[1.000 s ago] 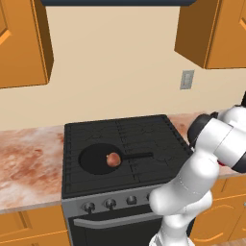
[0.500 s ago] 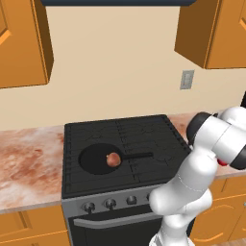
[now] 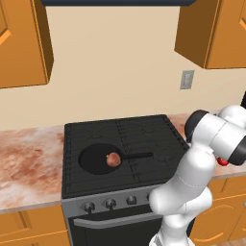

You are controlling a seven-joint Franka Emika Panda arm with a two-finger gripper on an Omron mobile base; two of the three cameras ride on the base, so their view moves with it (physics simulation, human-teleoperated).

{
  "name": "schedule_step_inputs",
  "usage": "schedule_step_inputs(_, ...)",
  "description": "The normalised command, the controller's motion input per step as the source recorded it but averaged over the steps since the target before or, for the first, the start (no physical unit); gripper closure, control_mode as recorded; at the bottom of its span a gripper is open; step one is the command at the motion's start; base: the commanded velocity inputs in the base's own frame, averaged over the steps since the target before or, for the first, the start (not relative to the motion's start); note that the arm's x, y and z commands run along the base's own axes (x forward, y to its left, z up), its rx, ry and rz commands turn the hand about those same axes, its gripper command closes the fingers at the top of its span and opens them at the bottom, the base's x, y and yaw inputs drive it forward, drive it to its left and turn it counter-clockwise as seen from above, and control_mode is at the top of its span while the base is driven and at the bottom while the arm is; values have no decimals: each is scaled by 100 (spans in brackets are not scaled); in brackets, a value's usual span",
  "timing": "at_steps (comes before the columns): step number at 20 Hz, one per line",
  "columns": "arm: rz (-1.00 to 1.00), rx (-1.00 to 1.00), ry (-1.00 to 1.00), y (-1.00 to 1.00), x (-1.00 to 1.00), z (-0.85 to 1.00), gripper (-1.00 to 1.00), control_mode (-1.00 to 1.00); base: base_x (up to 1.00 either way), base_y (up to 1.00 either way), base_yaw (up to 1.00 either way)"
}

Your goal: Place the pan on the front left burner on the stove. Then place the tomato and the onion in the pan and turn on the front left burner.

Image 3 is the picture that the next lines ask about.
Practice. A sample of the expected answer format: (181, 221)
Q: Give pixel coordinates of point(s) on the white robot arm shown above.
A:
(192, 179)

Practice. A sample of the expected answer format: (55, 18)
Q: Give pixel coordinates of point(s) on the brown onion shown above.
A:
(113, 159)

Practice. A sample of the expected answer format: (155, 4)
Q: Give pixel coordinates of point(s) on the black stove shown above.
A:
(121, 166)

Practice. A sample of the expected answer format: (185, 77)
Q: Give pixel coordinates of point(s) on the black frying pan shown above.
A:
(96, 158)

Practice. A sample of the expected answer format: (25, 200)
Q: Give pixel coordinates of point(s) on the dark grey stove knob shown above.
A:
(110, 203)
(131, 200)
(148, 196)
(89, 207)

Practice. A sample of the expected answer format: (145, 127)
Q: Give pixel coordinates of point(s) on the red tomato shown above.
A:
(222, 161)

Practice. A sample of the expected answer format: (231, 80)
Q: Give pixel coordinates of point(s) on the dark range hood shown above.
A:
(118, 2)

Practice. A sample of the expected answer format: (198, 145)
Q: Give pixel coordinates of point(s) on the orange base cupboard drawer front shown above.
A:
(30, 222)
(229, 185)

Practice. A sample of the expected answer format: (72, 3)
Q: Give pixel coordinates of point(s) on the orange base cupboard door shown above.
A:
(221, 221)

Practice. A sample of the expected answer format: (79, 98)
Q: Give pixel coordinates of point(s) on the grey wall socket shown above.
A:
(187, 79)

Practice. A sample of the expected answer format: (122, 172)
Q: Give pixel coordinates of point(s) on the orange wall cupboard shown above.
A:
(214, 32)
(22, 41)

